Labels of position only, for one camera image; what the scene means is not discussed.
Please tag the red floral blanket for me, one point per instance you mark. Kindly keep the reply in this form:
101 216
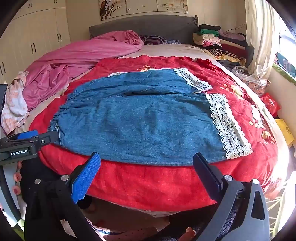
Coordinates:
150 185

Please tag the cream curtain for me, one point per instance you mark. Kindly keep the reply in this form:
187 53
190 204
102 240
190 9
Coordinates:
261 34

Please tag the pink floral pillow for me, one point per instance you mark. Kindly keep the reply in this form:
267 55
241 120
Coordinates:
256 89

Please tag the person's left hand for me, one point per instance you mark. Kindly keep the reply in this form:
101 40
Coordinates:
17 177

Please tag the blue denim pants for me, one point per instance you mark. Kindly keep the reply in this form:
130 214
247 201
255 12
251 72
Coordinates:
138 120

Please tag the red plastic bag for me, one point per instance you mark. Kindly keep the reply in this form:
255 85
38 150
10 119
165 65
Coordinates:
270 104

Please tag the pile of folded clothes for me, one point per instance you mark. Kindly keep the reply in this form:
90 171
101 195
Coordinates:
215 39

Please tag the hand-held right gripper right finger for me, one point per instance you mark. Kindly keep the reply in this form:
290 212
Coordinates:
204 170

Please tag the cream wardrobe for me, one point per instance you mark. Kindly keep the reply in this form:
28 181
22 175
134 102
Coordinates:
34 30

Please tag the green sill cover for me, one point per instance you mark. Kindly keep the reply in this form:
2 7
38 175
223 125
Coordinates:
281 73

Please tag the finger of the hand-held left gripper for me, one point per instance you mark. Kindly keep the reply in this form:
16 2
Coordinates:
45 140

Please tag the pink quilt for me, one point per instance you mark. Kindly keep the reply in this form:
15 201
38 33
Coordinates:
92 51

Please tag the pink white patterned cloth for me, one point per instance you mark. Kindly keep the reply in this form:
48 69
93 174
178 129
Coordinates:
13 104

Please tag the green cushion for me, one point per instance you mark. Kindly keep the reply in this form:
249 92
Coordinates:
285 63

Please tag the yellow box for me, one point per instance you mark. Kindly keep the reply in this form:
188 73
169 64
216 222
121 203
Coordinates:
285 132

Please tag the dark striped pillow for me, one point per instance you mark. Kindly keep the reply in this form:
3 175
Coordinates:
152 39

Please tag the wall painting panel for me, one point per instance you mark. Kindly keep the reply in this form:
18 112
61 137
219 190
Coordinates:
172 5
111 9
141 5

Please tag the grey bed headboard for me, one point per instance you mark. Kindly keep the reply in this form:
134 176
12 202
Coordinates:
161 30

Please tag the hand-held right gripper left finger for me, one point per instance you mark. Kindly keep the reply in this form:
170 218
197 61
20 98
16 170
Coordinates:
85 178

